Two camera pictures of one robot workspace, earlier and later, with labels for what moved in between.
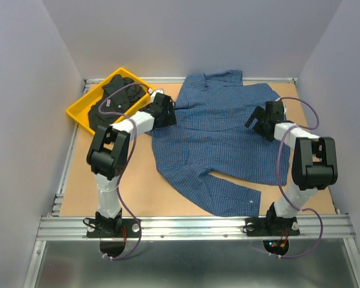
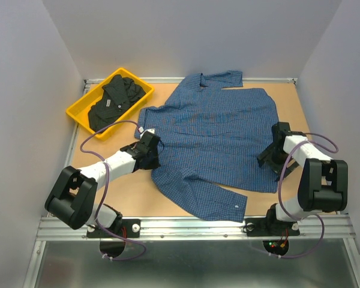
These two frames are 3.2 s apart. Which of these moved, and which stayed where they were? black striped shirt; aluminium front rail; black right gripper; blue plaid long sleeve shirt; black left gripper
Moved: black right gripper; black left gripper
Stayed: black striped shirt; blue plaid long sleeve shirt; aluminium front rail
